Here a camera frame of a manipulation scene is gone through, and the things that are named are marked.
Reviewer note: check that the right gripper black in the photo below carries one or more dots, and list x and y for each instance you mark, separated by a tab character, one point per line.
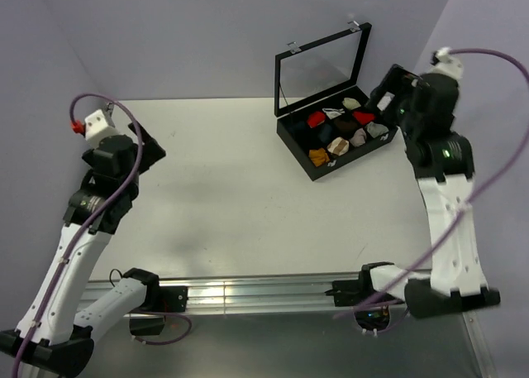
398	82

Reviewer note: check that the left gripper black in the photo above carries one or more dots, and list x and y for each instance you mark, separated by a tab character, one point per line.
150	152

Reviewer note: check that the brown striped sock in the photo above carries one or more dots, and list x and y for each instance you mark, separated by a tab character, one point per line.
338	147

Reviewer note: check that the mustard yellow sock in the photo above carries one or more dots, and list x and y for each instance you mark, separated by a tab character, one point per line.
319	157

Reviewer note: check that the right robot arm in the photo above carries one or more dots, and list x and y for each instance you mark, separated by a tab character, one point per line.
449	278

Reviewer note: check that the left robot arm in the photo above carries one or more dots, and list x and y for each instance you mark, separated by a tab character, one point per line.
55	335

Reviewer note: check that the red rolled sock right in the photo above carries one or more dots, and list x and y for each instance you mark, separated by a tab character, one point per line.
363	118

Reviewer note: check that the red rolled sock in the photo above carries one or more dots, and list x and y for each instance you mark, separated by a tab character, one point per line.
315	119
363	118

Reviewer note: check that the pink beige rolled sock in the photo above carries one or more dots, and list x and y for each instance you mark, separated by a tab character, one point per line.
359	138

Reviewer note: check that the pale green rolled sock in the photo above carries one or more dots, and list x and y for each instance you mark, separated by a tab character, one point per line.
351	103

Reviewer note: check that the dark brown rolled sock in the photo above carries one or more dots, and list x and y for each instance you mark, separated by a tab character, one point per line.
346	126

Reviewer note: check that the white grey rolled sock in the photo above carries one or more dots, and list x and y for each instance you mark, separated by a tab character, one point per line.
332	113

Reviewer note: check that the blue rolled sock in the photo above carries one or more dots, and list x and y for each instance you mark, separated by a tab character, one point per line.
325	134

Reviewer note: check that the black storage box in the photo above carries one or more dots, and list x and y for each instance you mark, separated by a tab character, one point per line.
299	138

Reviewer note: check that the red rolled sock left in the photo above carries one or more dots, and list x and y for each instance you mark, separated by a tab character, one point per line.
315	119

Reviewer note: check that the glass box lid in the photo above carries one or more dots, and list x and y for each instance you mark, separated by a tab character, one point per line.
305	74

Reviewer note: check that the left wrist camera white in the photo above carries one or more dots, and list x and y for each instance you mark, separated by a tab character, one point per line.
95	128

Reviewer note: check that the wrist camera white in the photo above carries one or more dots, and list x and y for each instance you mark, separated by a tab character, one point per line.
95	128
443	62

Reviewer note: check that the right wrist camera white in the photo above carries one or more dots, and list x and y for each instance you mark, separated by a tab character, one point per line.
443	62

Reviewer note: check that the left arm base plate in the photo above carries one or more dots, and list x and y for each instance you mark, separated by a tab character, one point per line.
173	299

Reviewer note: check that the aluminium front rail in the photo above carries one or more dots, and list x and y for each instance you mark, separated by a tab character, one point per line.
258	294

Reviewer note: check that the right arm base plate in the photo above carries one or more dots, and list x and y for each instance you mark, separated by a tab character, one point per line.
346	293

